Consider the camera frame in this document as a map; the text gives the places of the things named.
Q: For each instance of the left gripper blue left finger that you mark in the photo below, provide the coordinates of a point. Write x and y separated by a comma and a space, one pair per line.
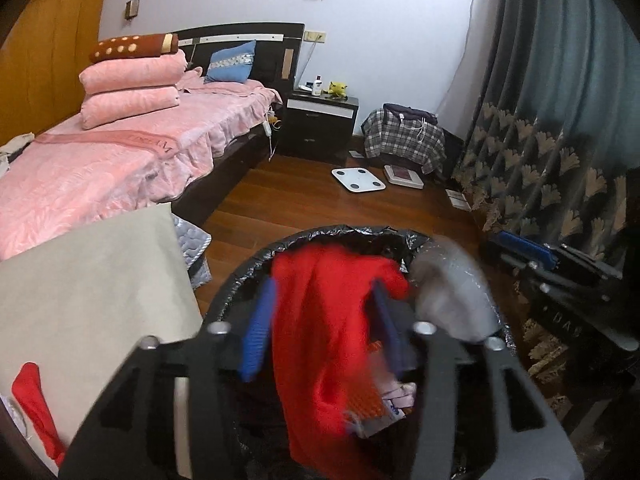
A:
256, 338

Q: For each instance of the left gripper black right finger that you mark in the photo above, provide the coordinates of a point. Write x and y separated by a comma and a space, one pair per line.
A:
392, 324

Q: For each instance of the seen blue finger of the right gripper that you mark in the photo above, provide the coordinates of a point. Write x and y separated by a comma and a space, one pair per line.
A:
525, 249

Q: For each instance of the white blue paper box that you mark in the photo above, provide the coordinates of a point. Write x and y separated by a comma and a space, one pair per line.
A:
388, 410

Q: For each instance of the orange foam net sleeve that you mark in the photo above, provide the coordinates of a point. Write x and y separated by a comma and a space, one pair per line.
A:
372, 383

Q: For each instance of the red knit garment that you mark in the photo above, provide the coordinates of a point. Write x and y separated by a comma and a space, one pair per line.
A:
319, 339

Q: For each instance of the grey white sock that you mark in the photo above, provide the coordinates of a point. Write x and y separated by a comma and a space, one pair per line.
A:
452, 292

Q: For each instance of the red glove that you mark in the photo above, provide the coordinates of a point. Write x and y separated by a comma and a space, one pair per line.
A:
27, 390

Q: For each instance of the black lined trash bin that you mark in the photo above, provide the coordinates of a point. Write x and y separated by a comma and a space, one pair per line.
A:
449, 431

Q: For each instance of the dark patterned curtain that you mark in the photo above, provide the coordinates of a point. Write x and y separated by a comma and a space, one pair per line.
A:
553, 154

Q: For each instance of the beige table cloth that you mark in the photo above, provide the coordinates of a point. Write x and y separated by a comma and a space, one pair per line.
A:
76, 305

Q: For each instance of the white bathroom scale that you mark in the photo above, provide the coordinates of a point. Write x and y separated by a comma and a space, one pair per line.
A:
358, 180

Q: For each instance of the plaid cloth covered chair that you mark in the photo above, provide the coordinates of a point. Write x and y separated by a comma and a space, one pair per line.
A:
405, 132

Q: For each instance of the dark nightstand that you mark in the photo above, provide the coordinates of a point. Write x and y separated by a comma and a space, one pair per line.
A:
317, 127

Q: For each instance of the pink covered bed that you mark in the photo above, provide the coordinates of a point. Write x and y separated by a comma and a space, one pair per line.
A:
68, 176

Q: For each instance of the yellow plush toy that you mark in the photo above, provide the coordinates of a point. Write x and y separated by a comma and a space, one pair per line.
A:
337, 91

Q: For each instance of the white lotion bottle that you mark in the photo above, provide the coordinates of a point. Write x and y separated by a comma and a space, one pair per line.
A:
316, 89

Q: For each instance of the blue cushion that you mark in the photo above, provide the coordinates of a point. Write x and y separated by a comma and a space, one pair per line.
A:
232, 64

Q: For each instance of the lower pink folded quilt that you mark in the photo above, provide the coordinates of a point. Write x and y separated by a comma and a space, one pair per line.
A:
106, 107

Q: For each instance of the pink folded quilt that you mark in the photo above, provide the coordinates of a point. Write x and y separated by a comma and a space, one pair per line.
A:
133, 73
106, 107

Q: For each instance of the upper pink folded quilt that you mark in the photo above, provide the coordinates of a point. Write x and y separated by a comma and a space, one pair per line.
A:
133, 73

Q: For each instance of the dark bed headboard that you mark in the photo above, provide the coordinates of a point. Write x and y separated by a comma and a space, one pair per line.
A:
276, 52

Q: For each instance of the brown dotted bolster pillow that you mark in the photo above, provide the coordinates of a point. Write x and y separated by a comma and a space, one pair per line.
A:
145, 46

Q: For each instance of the clothes pile on bed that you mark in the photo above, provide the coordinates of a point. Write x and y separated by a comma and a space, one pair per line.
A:
15, 147

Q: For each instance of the wooden wardrobe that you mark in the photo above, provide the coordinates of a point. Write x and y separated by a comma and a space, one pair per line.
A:
45, 51

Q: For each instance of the left wall lamp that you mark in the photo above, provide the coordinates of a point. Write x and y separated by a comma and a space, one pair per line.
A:
131, 9

